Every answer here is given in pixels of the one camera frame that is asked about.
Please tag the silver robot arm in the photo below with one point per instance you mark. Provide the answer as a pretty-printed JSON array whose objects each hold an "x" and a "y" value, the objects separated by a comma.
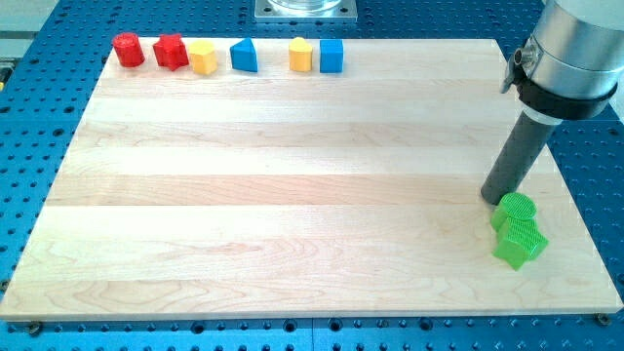
[{"x": 569, "y": 66}]

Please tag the blue cube block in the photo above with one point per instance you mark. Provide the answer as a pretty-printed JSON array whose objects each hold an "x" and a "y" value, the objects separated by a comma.
[{"x": 331, "y": 56}]

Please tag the light wooden board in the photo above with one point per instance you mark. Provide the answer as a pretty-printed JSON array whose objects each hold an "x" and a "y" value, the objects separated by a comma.
[{"x": 287, "y": 194}]

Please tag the yellow heart block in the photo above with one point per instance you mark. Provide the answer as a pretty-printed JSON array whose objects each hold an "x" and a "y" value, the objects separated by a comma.
[{"x": 300, "y": 55}]

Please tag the blue triangular prism block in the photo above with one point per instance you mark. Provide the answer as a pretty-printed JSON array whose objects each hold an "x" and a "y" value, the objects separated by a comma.
[{"x": 243, "y": 56}]

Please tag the yellow hexagon block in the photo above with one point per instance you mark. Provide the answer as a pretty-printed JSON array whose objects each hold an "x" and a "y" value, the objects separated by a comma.
[{"x": 203, "y": 57}]

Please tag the red star block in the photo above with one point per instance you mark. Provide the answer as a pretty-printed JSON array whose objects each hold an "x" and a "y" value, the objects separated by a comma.
[{"x": 170, "y": 51}]

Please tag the green cylinder block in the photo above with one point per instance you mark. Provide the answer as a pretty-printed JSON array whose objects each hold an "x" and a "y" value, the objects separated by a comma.
[{"x": 513, "y": 205}]

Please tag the green star block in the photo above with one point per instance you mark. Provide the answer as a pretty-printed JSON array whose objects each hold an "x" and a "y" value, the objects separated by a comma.
[{"x": 519, "y": 241}]

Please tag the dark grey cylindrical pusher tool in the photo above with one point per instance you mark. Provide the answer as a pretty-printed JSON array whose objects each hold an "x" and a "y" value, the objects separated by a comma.
[{"x": 520, "y": 150}]

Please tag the red cylinder block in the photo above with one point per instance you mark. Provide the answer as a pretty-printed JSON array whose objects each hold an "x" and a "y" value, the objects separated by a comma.
[{"x": 128, "y": 49}]

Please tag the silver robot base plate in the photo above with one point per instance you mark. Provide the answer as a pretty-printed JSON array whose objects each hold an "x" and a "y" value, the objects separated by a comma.
[{"x": 305, "y": 10}]

